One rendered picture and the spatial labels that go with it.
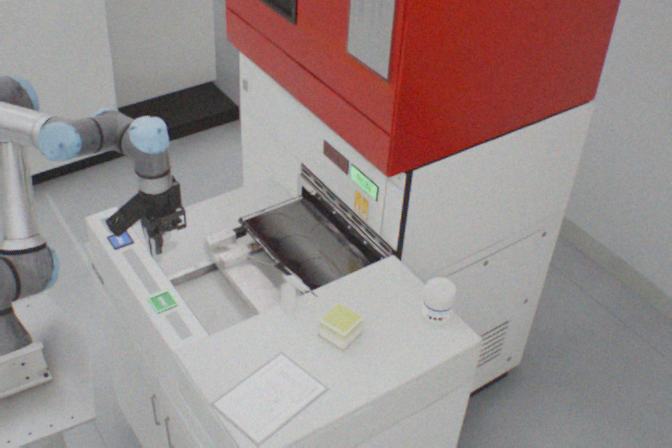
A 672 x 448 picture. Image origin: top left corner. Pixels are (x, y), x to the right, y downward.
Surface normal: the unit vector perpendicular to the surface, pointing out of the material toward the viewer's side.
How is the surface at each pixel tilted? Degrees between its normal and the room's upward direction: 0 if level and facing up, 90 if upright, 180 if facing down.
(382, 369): 0
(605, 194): 90
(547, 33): 90
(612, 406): 0
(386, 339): 0
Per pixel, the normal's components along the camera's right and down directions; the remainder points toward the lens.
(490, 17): 0.56, 0.53
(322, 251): 0.05, -0.79
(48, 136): -0.51, 0.20
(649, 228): -0.83, 0.32
